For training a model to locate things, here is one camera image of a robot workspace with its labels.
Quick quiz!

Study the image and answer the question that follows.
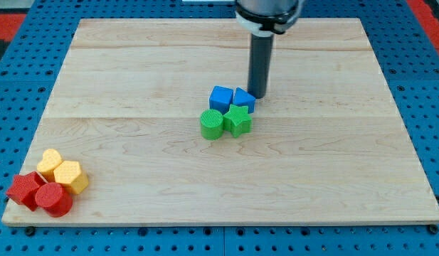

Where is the red circle block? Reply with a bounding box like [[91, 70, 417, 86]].
[[35, 182, 73, 218]]

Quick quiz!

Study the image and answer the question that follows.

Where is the blue triangle block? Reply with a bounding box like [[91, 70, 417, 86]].
[[233, 87, 256, 114]]

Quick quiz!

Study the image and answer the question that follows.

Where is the green star block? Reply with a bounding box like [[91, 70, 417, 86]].
[[223, 105, 253, 138]]

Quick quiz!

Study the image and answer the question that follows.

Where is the yellow pentagon block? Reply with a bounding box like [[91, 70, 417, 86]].
[[53, 161, 89, 195]]

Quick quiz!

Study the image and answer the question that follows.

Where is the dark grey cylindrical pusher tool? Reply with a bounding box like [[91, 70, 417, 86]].
[[248, 34, 273, 99]]

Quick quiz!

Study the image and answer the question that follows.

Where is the light wooden board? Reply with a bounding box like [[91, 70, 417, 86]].
[[2, 18, 439, 228]]

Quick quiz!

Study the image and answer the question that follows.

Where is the blue cube block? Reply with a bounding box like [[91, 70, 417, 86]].
[[208, 86, 233, 114]]

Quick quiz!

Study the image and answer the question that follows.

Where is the yellow heart block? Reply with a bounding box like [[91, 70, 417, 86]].
[[36, 149, 63, 182]]

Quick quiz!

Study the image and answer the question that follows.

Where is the red star block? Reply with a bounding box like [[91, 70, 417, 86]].
[[6, 171, 46, 211]]

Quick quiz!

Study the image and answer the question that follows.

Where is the green circle block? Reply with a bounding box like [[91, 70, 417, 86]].
[[200, 109, 223, 140]]

